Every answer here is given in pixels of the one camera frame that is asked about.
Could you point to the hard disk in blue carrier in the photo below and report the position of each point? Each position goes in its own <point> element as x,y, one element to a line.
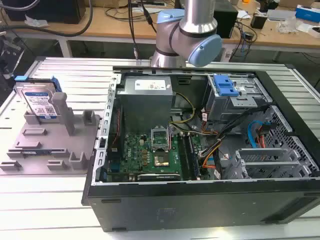
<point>40,100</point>

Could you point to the black RAM slots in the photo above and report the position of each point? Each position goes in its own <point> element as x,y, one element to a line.
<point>191,160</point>

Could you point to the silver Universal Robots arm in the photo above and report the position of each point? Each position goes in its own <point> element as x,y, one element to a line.
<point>185,32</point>

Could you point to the small black cube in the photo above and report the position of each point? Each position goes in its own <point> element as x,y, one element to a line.
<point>258,20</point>

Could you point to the wooden desk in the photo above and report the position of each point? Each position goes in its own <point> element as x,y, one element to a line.
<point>120,27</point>

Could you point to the black graphics card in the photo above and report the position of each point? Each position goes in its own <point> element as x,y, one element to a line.
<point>158,177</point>

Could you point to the green motherboard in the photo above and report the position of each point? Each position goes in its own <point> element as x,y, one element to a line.
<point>147,152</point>

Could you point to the grey parts rack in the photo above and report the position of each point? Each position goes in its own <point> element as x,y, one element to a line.
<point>52,145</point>

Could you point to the black equipment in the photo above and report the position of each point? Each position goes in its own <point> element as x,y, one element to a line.
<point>8,52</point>

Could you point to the black open PC case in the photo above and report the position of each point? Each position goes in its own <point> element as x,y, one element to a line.
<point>195,205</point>

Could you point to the black box on desk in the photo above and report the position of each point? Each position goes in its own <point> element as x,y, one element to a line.
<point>225,21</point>

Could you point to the blue cardboard box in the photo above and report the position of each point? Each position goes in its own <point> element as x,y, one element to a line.
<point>307,12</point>

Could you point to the grey power supply unit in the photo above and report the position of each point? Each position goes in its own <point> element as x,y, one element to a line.
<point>145,102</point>

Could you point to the CPU socket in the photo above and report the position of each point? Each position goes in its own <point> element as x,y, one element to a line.
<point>162,160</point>

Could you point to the metal disk bay cage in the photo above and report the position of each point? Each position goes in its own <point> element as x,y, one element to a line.
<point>232,100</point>

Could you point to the blue drive bay latch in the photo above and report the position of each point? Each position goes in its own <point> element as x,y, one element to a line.
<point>224,86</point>

